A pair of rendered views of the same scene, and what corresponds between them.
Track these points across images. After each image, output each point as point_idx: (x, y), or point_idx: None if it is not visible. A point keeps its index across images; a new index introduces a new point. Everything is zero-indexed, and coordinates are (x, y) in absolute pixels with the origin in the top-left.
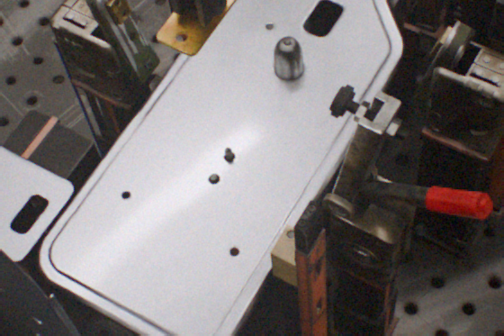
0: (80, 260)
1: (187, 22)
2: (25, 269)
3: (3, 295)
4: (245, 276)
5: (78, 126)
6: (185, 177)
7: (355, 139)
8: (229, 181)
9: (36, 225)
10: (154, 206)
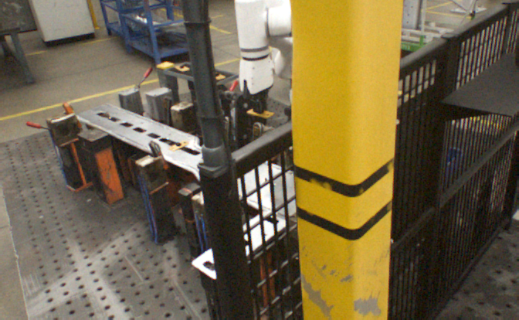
0: (293, 209)
1: (263, 114)
2: (272, 270)
3: None
4: None
5: (190, 298)
6: (269, 189)
7: None
8: (274, 182)
9: (276, 219)
10: (278, 195)
